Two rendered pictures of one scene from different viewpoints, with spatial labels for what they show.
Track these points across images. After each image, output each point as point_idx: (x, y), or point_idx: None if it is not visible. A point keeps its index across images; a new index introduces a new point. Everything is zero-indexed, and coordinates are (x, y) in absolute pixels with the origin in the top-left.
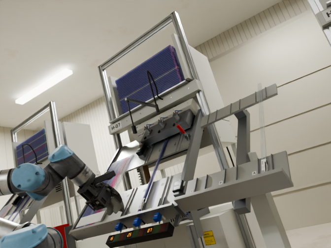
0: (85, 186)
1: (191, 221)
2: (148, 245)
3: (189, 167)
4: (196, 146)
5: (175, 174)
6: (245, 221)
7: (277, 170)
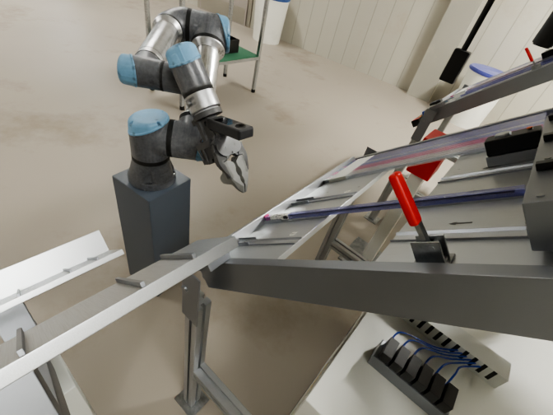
0: (194, 121)
1: (345, 342)
2: None
3: (274, 275)
4: (375, 297)
5: (286, 249)
6: None
7: None
